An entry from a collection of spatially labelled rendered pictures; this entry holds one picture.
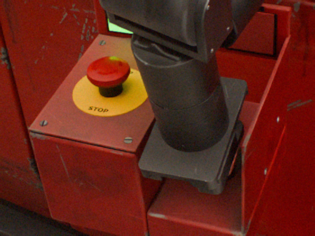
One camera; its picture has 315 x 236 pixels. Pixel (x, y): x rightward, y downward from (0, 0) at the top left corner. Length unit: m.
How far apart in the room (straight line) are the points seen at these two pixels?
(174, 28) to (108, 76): 0.20
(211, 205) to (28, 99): 0.58
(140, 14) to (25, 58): 0.67
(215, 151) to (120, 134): 0.09
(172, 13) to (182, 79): 0.08
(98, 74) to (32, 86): 0.51
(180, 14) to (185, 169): 0.17
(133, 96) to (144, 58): 0.16
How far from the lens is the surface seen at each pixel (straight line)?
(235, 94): 0.61
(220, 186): 0.58
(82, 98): 0.67
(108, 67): 0.65
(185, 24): 0.44
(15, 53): 1.13
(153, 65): 0.50
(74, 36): 1.03
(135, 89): 0.67
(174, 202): 0.66
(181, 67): 0.50
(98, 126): 0.63
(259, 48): 0.69
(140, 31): 0.50
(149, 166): 0.58
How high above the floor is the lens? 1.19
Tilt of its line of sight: 40 degrees down
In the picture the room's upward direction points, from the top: 6 degrees counter-clockwise
